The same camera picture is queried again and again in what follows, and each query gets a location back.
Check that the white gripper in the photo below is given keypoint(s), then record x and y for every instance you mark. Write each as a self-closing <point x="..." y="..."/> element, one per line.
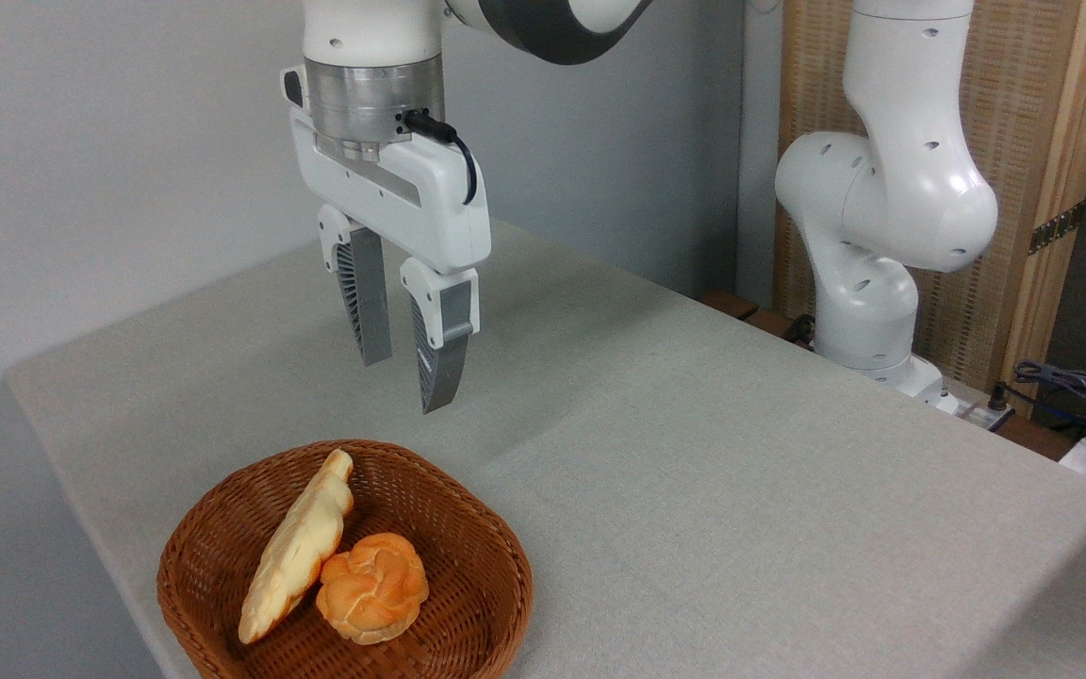
<point x="430" y="203"/>

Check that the long braided bread loaf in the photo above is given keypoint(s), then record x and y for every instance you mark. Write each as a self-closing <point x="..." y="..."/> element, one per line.
<point x="303" y="547"/>

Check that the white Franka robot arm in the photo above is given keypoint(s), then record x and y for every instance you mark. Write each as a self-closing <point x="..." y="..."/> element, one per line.
<point x="892" y="189"/>

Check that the round knotted bread roll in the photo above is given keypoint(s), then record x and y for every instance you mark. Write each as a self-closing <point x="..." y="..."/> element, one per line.
<point x="373" y="589"/>

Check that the brown woven wicker basket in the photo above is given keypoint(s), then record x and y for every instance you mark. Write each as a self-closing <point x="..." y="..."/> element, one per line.
<point x="468" y="566"/>

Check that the grey tablecloth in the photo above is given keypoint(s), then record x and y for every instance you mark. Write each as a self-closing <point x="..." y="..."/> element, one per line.
<point x="694" y="490"/>

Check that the metal screen hinge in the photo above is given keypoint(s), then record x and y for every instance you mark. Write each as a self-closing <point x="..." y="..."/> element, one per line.
<point x="1057" y="228"/>

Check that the wooden framed woven screen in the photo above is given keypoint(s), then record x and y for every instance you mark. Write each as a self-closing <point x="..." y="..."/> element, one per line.
<point x="1024" y="94"/>

